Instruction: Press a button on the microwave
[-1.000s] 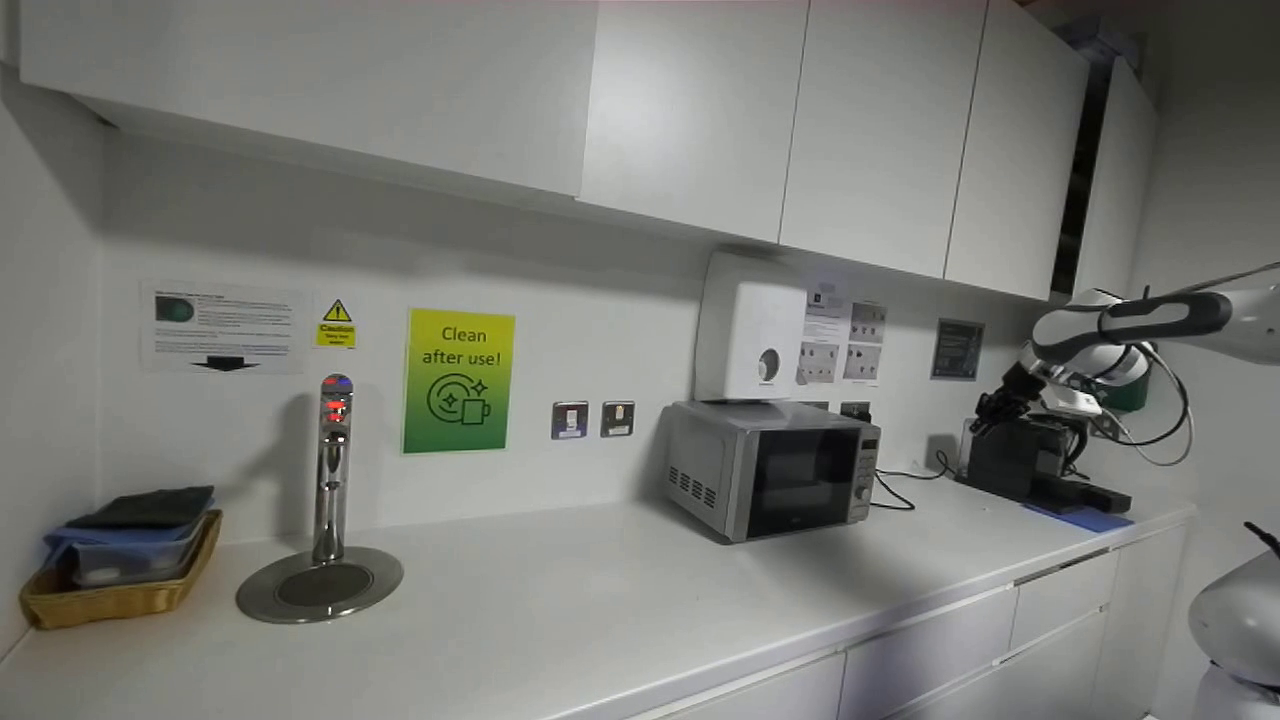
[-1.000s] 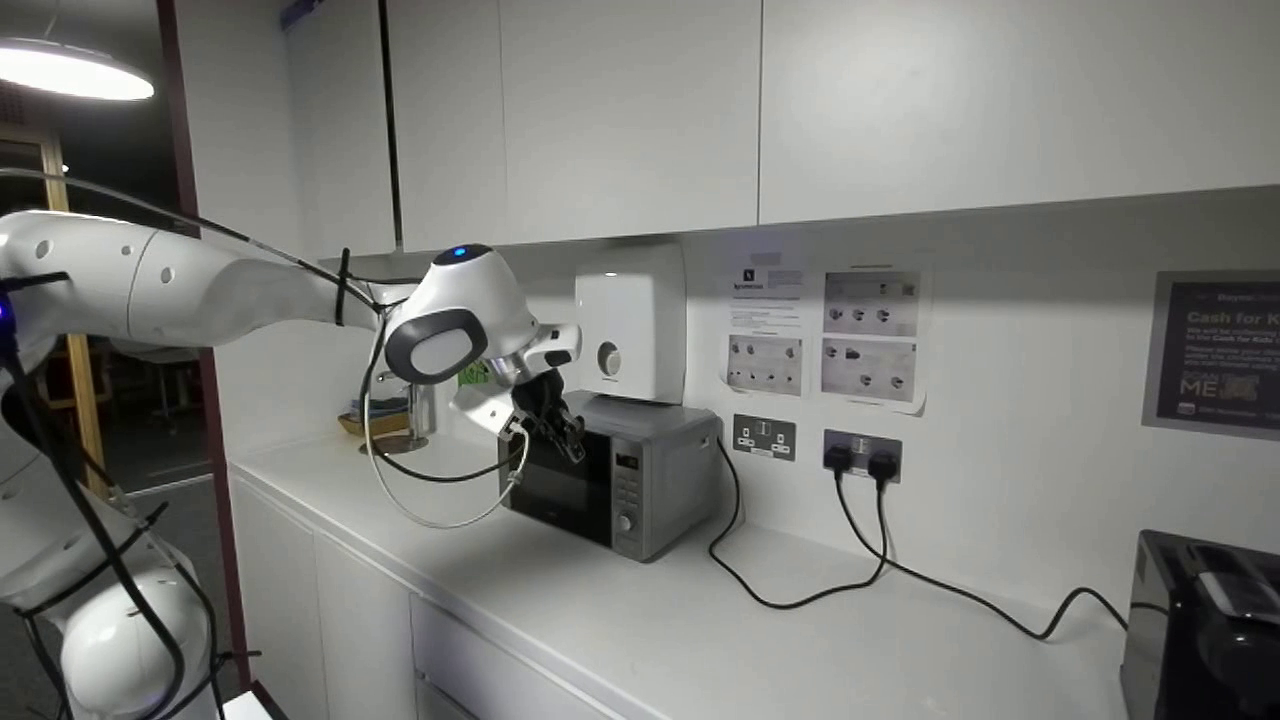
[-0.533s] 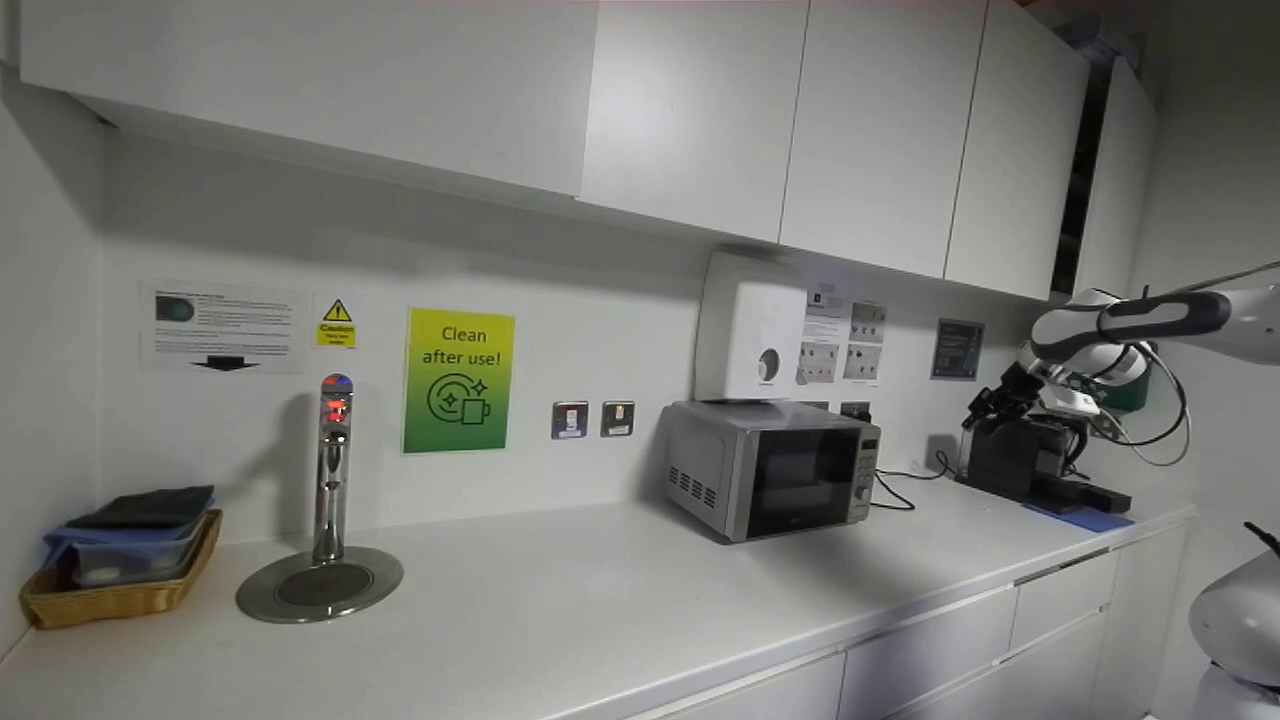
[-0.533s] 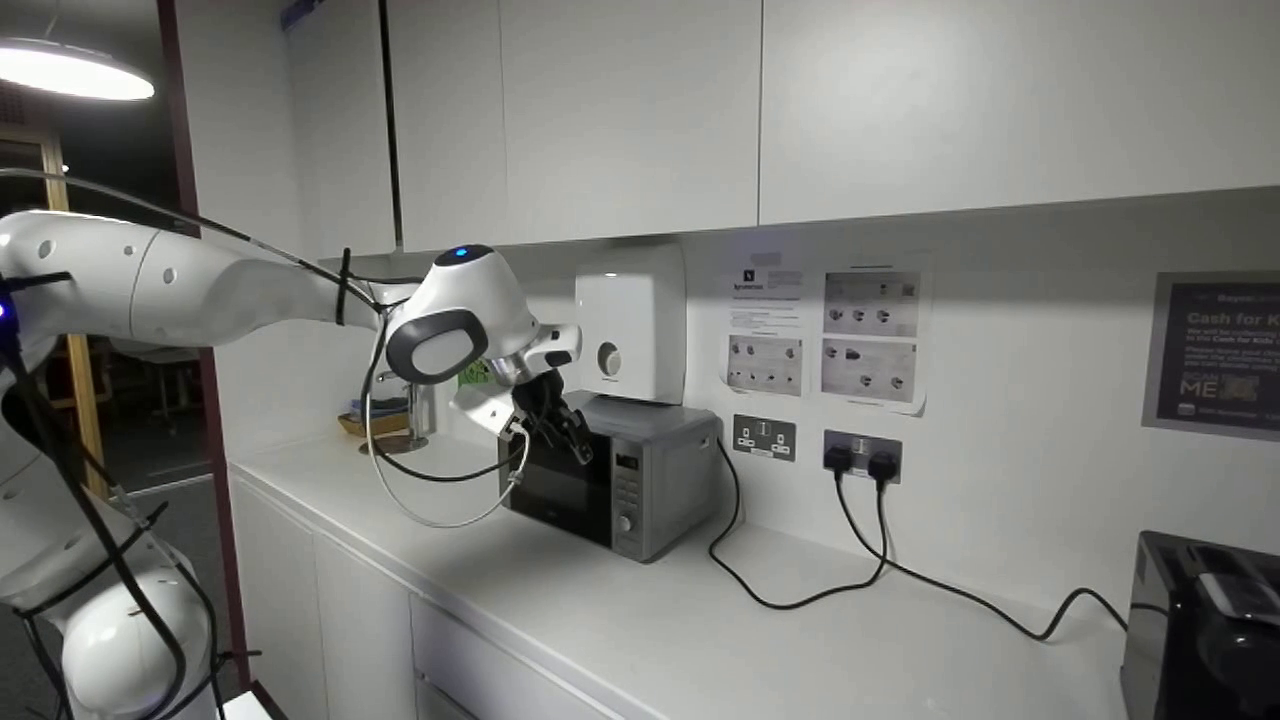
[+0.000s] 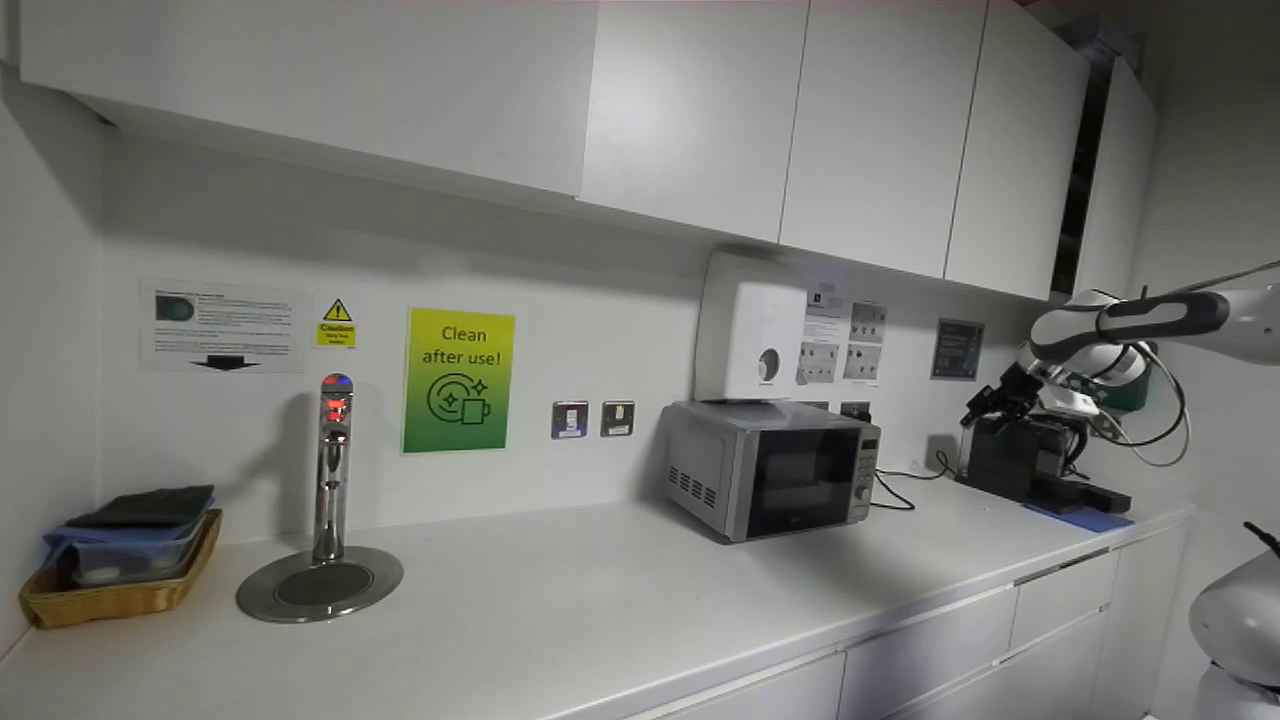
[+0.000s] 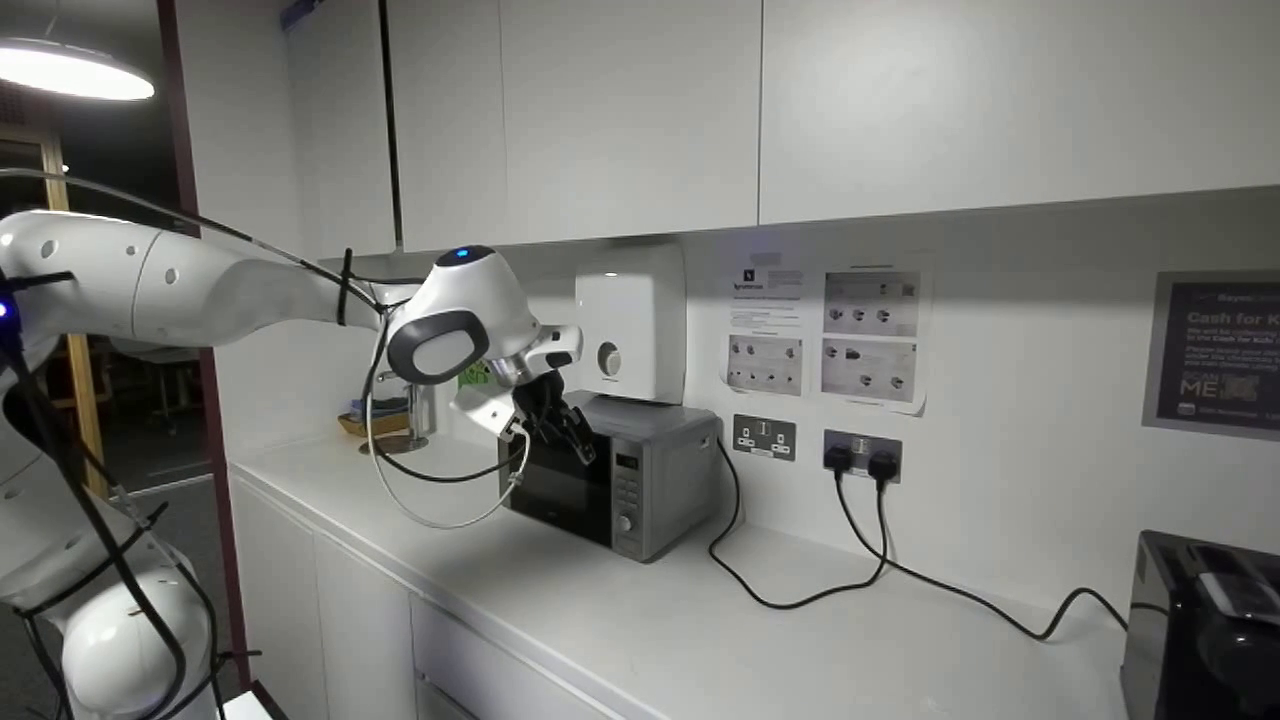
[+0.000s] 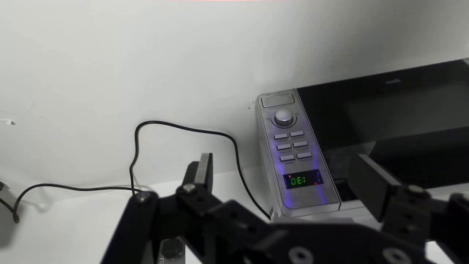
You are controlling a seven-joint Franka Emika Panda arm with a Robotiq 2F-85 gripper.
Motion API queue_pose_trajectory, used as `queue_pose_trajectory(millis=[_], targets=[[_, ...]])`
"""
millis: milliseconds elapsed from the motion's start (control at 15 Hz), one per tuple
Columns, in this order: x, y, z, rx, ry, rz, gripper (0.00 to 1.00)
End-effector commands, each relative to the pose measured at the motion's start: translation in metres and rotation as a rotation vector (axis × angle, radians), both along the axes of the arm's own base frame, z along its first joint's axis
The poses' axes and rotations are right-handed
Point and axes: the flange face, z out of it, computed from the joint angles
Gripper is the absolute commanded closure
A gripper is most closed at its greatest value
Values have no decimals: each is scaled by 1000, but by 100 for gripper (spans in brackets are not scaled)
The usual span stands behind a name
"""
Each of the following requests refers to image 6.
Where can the chrome boiling water tap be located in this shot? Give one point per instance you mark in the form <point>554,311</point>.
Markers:
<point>420,417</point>

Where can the white paper towel dispenser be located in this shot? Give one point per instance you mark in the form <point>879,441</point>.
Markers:
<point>625,323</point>

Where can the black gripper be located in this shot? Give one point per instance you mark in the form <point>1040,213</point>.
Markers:
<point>544,406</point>

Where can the printed instruction sheet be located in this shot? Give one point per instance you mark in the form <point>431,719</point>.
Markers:
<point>871,370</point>
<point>872,300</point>

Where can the dark framed wall sign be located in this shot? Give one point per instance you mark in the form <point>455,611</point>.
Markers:
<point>1223,355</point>

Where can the round ceiling lamp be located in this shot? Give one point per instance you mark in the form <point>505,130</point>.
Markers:
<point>67,69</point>

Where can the yellow tray with items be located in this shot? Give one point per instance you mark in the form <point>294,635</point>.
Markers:
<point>362,425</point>

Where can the yellow wooden post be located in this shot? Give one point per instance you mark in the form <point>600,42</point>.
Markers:
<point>52,173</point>

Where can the white lower cabinet front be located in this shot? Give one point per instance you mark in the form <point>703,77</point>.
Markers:
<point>335,612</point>
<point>495,673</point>

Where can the white upper cabinet door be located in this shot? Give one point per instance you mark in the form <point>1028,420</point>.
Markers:
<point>625,120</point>
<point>447,120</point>
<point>1015,94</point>

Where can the silver microwave oven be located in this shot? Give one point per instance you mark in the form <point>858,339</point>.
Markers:
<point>675,464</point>

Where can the small white floor box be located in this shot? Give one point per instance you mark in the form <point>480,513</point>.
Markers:
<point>254,705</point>

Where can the double wall power socket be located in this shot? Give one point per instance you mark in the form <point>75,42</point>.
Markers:
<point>861,441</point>

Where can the dark brown door frame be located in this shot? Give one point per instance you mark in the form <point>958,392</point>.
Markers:
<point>179,120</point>

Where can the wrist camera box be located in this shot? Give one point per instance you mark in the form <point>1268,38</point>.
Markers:
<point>490,408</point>

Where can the silver wall switch plate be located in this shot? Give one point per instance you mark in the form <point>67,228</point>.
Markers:
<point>764,438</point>

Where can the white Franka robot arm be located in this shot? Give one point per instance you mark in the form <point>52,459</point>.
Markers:
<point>163,282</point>

